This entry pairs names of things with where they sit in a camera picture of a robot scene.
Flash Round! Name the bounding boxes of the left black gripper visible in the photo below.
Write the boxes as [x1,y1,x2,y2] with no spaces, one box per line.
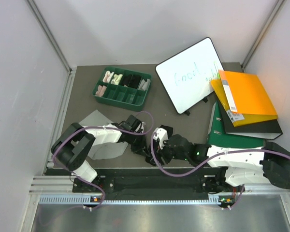
[127,131,149,158]

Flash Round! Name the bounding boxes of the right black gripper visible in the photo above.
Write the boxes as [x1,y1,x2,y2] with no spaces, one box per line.
[151,137,189,168]

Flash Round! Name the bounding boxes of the black underwear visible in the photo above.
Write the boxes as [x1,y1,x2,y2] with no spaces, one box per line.
[120,74,142,89]
[145,125,173,166]

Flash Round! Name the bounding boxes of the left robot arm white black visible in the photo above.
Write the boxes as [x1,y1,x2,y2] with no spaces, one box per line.
[51,115,148,192]

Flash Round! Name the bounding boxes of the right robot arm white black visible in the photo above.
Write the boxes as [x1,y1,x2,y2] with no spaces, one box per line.
[151,132,290,191]

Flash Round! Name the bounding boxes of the grey underwear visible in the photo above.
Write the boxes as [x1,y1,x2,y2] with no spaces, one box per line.
[79,110,128,160]

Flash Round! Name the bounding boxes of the black rolled underwear in tray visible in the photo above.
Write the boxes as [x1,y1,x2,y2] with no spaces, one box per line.
[120,74,142,89]

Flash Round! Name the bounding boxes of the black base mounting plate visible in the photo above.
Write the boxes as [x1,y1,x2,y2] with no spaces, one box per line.
[72,175,247,193]

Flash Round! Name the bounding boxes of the green binder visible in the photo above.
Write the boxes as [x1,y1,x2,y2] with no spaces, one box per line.
[207,101,264,149]

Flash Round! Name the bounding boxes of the green compartment tray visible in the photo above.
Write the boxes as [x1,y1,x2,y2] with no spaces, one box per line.
[92,66,152,112]

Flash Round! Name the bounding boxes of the grey rolled socks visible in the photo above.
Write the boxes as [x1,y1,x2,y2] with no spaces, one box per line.
[138,79,151,91]

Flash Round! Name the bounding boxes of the pink rolled socks bottom-left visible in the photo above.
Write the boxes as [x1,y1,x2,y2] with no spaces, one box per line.
[95,85,107,97]

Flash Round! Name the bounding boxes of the cream rolled socks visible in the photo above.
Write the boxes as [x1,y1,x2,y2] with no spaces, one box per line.
[111,74,123,85]

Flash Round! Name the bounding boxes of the pink rolled socks top-left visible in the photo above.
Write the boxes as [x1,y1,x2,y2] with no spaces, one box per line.
[102,71,114,83]

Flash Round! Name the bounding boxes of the orange binder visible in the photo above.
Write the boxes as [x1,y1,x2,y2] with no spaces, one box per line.
[210,70,278,127]

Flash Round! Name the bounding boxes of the black binder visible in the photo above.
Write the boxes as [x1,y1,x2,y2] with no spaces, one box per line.
[217,101,283,140]

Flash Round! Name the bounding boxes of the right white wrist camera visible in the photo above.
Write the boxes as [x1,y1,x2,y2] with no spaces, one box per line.
[153,128,168,149]

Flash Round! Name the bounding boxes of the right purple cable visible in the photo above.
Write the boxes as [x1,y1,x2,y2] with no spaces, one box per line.
[150,139,290,210]

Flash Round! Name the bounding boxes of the purple cable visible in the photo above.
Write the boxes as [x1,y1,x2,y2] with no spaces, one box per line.
[150,139,290,210]
[52,111,154,210]

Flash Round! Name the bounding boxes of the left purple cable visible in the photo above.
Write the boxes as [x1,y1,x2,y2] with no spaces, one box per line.
[52,111,154,210]

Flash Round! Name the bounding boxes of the white whiteboard black frame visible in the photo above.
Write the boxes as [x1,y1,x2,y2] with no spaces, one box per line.
[155,37,224,114]

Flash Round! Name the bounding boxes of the aluminium frame rail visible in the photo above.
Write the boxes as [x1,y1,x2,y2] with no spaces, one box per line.
[26,0,73,73]

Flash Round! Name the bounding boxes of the white slotted cable duct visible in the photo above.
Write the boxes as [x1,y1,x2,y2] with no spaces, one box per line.
[39,195,233,205]

